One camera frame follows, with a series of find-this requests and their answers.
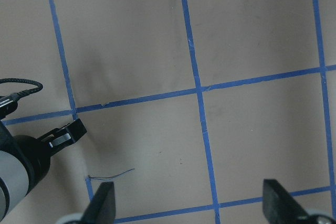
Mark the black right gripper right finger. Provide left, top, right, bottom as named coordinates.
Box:
left=262, top=179, right=310, bottom=223

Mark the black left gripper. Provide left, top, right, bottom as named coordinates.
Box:
left=14, top=119, right=87, bottom=190

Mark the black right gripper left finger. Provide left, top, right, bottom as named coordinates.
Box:
left=79, top=182, right=116, bottom=224

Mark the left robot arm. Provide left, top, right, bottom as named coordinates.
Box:
left=1, top=119, right=87, bottom=219

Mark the braided black cable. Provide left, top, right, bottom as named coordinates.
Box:
left=0, top=78, right=44, bottom=104

